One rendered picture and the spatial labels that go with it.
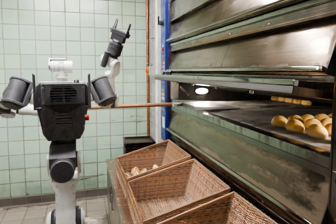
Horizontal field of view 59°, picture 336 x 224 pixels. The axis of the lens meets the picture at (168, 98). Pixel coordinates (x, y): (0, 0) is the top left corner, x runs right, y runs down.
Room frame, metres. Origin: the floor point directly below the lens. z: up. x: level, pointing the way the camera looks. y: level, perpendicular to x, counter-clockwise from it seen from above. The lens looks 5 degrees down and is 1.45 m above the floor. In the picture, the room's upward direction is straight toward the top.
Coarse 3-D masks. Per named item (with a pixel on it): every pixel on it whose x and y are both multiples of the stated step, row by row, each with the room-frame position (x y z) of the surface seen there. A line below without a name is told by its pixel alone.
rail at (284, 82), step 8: (224, 80) 1.34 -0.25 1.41; (232, 80) 1.27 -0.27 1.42; (240, 80) 1.21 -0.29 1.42; (248, 80) 1.15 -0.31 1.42; (256, 80) 1.10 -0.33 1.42; (264, 80) 1.05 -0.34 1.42; (272, 80) 1.00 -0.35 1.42; (280, 80) 0.96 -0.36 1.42; (288, 80) 0.93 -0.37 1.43; (296, 80) 0.91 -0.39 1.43
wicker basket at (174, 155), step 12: (156, 144) 2.58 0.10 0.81; (168, 144) 2.57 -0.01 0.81; (120, 156) 2.49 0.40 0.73; (156, 156) 2.58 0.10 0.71; (168, 156) 2.49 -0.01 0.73; (180, 156) 2.26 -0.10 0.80; (120, 168) 2.21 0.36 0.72; (132, 168) 2.52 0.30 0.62; (156, 168) 2.02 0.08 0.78; (120, 180) 2.22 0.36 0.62; (156, 192) 2.02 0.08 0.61
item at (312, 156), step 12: (180, 108) 2.39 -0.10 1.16; (216, 120) 1.75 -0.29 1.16; (228, 120) 1.65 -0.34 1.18; (240, 132) 1.48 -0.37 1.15; (252, 132) 1.37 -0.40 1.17; (264, 132) 1.32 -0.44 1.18; (276, 144) 1.20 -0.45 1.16; (288, 144) 1.13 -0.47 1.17; (300, 144) 1.10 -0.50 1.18; (300, 156) 1.07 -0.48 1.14; (312, 156) 1.01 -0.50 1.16; (324, 156) 0.96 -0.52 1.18
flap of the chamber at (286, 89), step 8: (168, 80) 2.19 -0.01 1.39; (176, 80) 2.01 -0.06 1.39; (184, 80) 1.85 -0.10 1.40; (192, 80) 1.72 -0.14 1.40; (200, 80) 1.61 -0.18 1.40; (208, 80) 1.51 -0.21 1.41; (216, 80) 1.42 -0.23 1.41; (232, 88) 1.60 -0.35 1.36; (240, 88) 1.24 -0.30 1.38; (248, 88) 1.14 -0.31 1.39; (256, 88) 1.09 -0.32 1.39; (264, 88) 1.04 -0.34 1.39; (272, 88) 1.00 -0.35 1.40; (280, 88) 0.96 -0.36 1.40; (288, 88) 0.92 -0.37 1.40; (296, 88) 0.91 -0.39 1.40; (304, 88) 0.92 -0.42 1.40; (304, 96) 1.05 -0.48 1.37; (312, 96) 0.93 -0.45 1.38; (320, 96) 0.93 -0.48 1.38; (328, 96) 0.94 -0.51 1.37
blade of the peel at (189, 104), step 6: (186, 102) 2.59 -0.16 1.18; (192, 102) 2.58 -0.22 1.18; (198, 102) 2.58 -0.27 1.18; (204, 102) 2.58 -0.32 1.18; (210, 102) 2.58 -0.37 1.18; (216, 102) 2.57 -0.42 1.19; (192, 108) 2.14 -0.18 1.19; (198, 108) 2.11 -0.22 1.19; (204, 108) 2.12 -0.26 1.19; (210, 108) 2.13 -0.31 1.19; (216, 108) 2.15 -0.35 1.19; (222, 108) 2.16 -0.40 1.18; (228, 108) 2.17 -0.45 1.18
